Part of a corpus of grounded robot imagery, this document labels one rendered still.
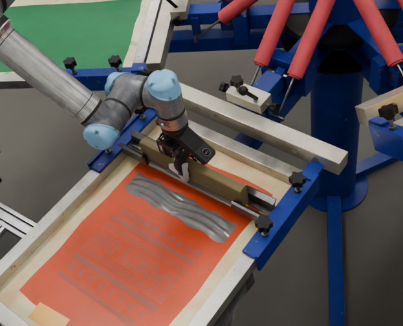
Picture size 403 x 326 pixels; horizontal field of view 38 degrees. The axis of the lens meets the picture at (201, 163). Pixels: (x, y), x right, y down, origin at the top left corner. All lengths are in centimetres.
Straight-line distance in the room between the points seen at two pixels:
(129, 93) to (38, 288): 58
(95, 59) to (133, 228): 77
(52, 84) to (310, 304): 156
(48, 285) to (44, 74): 58
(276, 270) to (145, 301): 117
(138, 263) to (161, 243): 8
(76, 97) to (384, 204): 178
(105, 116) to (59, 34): 104
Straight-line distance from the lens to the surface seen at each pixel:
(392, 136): 143
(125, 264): 158
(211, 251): 155
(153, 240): 160
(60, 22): 244
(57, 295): 160
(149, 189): 170
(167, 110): 142
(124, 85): 144
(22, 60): 135
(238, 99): 173
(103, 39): 227
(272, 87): 179
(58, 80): 136
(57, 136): 337
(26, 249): 167
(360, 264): 262
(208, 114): 178
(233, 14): 204
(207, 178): 157
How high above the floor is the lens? 227
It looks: 49 degrees down
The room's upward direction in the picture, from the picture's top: 14 degrees counter-clockwise
